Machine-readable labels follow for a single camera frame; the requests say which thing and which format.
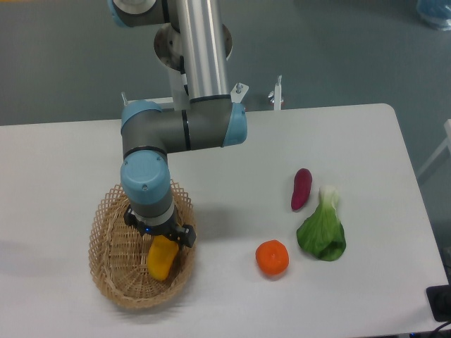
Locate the black device at table edge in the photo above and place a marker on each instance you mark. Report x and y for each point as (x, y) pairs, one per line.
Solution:
(439, 302)

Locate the orange tangerine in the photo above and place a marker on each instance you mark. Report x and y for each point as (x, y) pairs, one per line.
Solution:
(272, 257)

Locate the blue object top right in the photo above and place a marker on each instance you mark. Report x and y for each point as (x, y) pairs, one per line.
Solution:
(435, 13)

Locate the purple sweet potato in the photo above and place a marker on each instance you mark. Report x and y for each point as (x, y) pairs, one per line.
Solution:
(301, 189)

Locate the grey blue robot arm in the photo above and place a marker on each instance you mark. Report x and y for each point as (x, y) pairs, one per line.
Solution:
(196, 42)

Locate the green bok choy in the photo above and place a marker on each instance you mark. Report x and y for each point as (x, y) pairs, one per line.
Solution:
(322, 235)

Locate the woven wicker basket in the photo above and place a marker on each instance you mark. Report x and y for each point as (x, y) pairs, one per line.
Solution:
(118, 259)

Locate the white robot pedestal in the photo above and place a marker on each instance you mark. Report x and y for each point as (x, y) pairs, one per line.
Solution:
(176, 88)

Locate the yellow mango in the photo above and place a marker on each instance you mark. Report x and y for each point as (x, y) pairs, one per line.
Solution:
(160, 257)

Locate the white furniture right edge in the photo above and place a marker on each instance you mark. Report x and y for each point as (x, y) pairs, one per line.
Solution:
(436, 159)

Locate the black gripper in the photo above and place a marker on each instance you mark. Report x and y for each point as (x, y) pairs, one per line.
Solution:
(184, 235)

